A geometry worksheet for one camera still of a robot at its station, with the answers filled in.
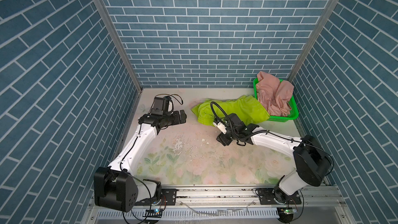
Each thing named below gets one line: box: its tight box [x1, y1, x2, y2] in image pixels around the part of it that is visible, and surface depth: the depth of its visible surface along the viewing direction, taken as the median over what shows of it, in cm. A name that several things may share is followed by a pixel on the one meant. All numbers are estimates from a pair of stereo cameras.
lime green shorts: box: [191, 95, 270, 127], surface depth 99 cm
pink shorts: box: [256, 71, 295, 118], surface depth 110 cm
